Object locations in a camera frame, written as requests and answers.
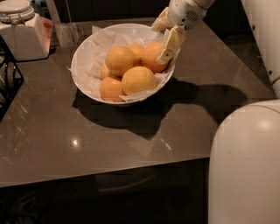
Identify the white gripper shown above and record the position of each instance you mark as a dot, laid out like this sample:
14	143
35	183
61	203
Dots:
184	13

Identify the white bowl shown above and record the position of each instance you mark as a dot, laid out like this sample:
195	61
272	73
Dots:
80	58

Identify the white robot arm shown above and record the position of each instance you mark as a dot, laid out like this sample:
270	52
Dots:
244	167

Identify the clear glass container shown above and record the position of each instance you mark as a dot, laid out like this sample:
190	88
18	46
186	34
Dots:
68	34

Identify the orange hidden at left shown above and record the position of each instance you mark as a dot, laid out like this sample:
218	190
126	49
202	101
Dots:
104	71

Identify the small orange at back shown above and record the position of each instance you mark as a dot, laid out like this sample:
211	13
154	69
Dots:
137	50

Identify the white ceramic clip-lid jar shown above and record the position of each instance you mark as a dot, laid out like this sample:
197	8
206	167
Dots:
25	32

